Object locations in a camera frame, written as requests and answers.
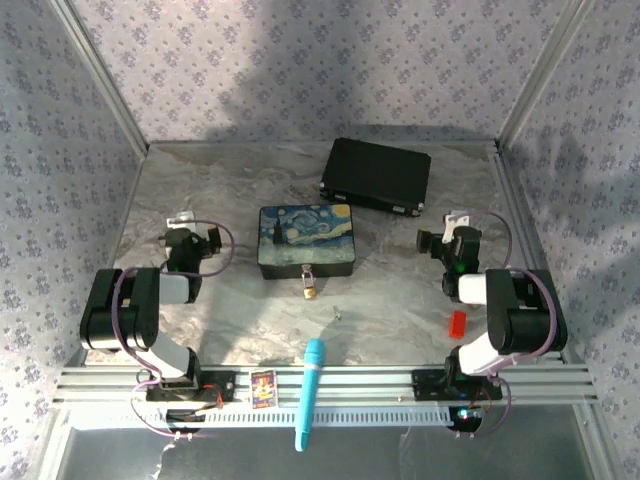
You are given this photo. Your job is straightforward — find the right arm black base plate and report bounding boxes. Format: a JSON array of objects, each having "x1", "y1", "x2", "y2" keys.
[{"x1": 410, "y1": 368, "x2": 504, "y2": 401}]

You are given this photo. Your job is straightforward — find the aluminium front rail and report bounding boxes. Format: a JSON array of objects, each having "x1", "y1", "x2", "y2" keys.
[{"x1": 52, "y1": 364, "x2": 601, "y2": 405}]

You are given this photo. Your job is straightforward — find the aluminium side rail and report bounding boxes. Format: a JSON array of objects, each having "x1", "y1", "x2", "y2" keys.
[{"x1": 492, "y1": 142, "x2": 587, "y2": 366}]

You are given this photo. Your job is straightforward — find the white slotted cable duct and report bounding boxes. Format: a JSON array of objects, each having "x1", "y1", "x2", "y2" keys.
[{"x1": 157, "y1": 405, "x2": 464, "y2": 429}]

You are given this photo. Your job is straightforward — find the black hard case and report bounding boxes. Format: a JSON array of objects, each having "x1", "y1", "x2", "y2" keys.
[{"x1": 318, "y1": 137, "x2": 433, "y2": 219}]

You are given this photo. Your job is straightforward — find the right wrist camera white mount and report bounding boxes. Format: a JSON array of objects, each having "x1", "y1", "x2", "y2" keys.
[{"x1": 443, "y1": 210, "x2": 472, "y2": 244}]

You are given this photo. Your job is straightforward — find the small picture card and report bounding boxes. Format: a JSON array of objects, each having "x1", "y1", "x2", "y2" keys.
[{"x1": 249, "y1": 370, "x2": 278, "y2": 410}]

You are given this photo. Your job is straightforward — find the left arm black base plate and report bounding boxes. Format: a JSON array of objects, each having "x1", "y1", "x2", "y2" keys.
[{"x1": 144, "y1": 370, "x2": 237, "y2": 404}]

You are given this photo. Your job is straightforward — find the aluminium frame post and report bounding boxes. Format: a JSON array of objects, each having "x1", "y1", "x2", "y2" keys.
[
  {"x1": 49, "y1": 0, "x2": 150, "y2": 152},
  {"x1": 497, "y1": 0, "x2": 592, "y2": 146}
]

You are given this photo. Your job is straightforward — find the cyan marker pen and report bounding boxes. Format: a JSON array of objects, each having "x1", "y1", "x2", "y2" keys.
[{"x1": 293, "y1": 338, "x2": 326, "y2": 453}]

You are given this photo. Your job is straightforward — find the starry night painted box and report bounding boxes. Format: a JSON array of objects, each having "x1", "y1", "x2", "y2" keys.
[{"x1": 257, "y1": 203, "x2": 357, "y2": 281}]

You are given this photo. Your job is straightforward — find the small brass padlock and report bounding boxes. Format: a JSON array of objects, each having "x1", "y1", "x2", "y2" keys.
[{"x1": 300, "y1": 263, "x2": 320, "y2": 302}]

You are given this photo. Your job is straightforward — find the black controller with LED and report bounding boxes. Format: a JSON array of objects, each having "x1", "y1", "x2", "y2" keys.
[{"x1": 448, "y1": 405, "x2": 485, "y2": 434}]

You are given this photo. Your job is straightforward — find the red plastic block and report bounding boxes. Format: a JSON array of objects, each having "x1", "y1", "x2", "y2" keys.
[{"x1": 448, "y1": 310, "x2": 468, "y2": 341}]

